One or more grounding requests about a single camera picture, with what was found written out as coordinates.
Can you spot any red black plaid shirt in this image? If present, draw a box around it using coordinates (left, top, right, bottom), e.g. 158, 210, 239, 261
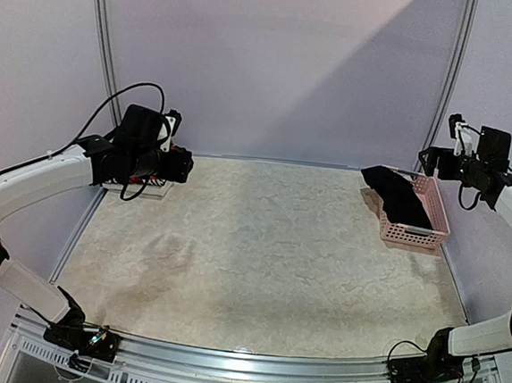
102, 177, 173, 199

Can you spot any left aluminium frame post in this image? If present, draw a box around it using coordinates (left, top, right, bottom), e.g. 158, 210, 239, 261
77, 0, 127, 126

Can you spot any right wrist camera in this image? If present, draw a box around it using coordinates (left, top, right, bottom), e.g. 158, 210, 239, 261
448, 113, 474, 156

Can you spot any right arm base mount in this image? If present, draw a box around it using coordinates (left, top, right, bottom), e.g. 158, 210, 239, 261
386, 354, 466, 383

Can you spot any black t-shirt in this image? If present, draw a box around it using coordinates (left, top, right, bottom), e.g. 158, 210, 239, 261
361, 165, 433, 230

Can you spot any aluminium front rail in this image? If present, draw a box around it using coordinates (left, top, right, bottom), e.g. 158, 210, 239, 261
0, 309, 499, 383

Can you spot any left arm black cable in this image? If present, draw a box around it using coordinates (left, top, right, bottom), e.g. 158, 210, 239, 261
43, 73, 168, 171

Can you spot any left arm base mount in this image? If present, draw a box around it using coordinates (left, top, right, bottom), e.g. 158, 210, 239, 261
43, 320, 122, 362

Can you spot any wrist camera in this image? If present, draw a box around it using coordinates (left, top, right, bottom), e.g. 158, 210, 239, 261
448, 113, 474, 156
157, 109, 182, 153

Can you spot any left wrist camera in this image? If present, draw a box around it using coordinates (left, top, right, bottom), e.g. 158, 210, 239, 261
157, 109, 182, 153

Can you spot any pink plastic basket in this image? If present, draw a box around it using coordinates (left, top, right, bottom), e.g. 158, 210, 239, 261
362, 165, 450, 252

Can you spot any right aluminium frame post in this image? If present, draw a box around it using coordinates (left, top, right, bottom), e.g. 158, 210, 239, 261
423, 0, 478, 149

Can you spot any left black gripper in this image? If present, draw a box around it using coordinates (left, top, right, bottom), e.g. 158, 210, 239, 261
128, 144, 194, 182

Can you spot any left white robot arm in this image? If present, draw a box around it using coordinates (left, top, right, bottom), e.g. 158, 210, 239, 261
0, 104, 194, 350

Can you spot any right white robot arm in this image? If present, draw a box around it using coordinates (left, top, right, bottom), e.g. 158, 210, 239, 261
417, 114, 512, 383

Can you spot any aluminium frame post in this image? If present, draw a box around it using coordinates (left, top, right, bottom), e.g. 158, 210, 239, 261
77, 0, 127, 126
423, 0, 478, 149

